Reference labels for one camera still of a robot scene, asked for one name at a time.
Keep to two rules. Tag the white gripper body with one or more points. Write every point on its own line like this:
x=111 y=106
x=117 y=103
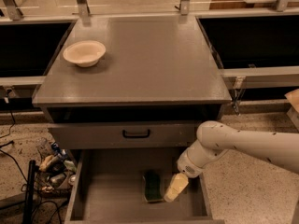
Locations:
x=188 y=164

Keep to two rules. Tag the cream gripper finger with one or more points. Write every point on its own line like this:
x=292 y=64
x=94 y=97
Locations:
x=178 y=183

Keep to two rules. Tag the green yellow sponge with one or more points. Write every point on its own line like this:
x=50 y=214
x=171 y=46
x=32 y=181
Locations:
x=152 y=187

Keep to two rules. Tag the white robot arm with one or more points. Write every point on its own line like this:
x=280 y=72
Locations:
x=214 y=139

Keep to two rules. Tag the grey top drawer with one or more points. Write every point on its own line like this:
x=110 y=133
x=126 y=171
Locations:
x=98 y=135

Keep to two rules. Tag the grey open middle drawer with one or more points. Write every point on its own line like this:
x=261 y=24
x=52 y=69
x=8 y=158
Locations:
x=110 y=189

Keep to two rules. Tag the grey cabinet with counter top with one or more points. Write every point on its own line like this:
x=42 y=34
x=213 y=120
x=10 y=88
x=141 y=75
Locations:
x=155 y=69

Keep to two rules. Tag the white bowl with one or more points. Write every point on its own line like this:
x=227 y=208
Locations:
x=85 y=53

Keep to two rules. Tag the black drawer handle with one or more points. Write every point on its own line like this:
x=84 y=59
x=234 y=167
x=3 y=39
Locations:
x=137 y=135

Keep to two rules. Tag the wire basket of clutter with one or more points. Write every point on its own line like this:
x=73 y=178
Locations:
x=56 y=173

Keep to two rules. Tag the black stand post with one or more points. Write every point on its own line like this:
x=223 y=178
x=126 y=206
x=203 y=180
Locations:
x=29 y=193

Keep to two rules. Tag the metal rail frame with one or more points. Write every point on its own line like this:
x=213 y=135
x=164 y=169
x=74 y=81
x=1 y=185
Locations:
x=34 y=11

